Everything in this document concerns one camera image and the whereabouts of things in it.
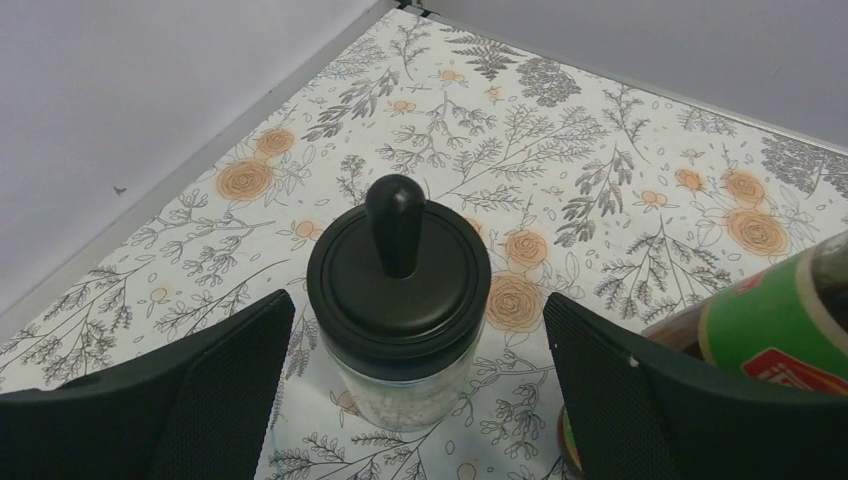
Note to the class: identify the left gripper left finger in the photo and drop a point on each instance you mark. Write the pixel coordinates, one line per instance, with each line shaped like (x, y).
(196, 408)

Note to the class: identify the green label sauce bottle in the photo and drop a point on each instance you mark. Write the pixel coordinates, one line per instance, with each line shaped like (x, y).
(785, 325)

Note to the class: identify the floral table mat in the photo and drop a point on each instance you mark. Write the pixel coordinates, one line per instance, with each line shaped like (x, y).
(634, 204)

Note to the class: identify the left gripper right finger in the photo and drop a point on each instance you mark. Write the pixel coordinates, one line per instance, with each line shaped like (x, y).
(638, 410)

